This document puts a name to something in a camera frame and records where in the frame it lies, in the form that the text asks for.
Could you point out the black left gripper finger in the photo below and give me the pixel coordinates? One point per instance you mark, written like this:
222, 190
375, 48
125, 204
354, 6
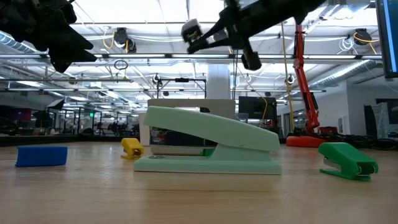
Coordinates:
68, 42
66, 59

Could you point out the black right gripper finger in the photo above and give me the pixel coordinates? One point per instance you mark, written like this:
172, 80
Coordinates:
222, 26
217, 43

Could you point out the mint green stapler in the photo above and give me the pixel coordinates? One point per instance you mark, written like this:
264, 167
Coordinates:
217, 130

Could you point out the blue mini stapler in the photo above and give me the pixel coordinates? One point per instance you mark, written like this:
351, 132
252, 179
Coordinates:
40, 156

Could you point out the yellow mini stapler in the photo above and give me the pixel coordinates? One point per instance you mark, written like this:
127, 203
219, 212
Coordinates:
130, 144

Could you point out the green mini stapler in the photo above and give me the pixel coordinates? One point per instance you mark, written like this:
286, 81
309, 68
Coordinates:
345, 155
207, 152

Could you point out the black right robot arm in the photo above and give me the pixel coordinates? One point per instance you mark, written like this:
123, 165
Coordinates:
298, 7

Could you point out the grey plastic bin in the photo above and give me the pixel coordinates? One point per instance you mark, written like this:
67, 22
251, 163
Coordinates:
224, 107

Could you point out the dark translucent plastic bin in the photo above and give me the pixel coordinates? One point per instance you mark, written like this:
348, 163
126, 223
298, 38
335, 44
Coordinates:
242, 117

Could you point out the white plastic bin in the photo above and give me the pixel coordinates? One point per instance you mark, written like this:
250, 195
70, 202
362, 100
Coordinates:
144, 130

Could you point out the computer monitor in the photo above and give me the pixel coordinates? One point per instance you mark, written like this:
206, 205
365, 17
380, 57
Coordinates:
388, 31

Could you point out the red storage box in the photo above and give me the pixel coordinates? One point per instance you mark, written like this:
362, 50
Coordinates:
328, 130

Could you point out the black rig frame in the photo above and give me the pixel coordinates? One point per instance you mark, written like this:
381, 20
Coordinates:
182, 80

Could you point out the black wall screen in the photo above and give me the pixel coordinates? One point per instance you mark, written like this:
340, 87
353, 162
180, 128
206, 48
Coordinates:
256, 107

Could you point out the black aluminium table frame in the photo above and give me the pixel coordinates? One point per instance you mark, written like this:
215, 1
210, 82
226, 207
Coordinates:
77, 139

